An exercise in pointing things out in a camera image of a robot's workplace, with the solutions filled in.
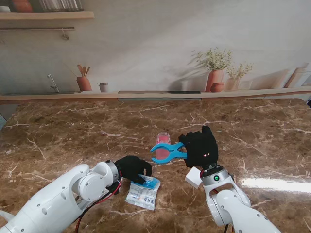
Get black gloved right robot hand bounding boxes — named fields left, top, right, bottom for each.
left=179, top=125, right=219, bottom=168

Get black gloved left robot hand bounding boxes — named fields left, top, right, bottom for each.
left=115, top=156, right=153, bottom=185

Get blue plastic bag clip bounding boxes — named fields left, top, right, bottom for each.
left=150, top=141, right=189, bottom=166

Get blue white seasoning bag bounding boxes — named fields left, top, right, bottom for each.
left=125, top=176, right=161, bottom=211

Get white square bottle cap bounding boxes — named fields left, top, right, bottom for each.
left=184, top=167, right=203, bottom=189

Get pink seasoning bottle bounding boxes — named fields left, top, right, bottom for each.
left=155, top=132, right=172, bottom=165

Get small round terracotta pot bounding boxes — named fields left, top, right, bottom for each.
left=210, top=82, right=225, bottom=93

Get terracotta vase with flowers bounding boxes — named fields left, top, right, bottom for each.
left=194, top=47, right=233, bottom=93

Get pale vase with flowers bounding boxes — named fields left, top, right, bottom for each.
left=225, top=63, right=253, bottom=92

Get terracotta utensil pot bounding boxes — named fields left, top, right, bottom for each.
left=76, top=64, right=92, bottom=92

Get metal faucet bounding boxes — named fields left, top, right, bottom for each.
left=47, top=74, right=60, bottom=93

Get row of glass jars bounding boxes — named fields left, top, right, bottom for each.
left=38, top=0, right=84, bottom=12

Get terracotta jar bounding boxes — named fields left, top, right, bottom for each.
left=12, top=0, right=34, bottom=13

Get red black right arm cables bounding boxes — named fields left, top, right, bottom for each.
left=199, top=168, right=235, bottom=233

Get red black arm cables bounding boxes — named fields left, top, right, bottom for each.
left=199, top=168, right=235, bottom=233
left=75, top=169, right=122, bottom=233

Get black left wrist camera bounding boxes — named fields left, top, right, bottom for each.
left=106, top=181, right=121, bottom=195

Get red black left arm cables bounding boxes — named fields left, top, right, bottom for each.
left=75, top=169, right=122, bottom=233

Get metal hanging rail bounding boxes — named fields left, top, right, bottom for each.
left=0, top=26, right=75, bottom=41

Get wooden wall shelf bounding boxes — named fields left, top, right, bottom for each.
left=0, top=11, right=95, bottom=22

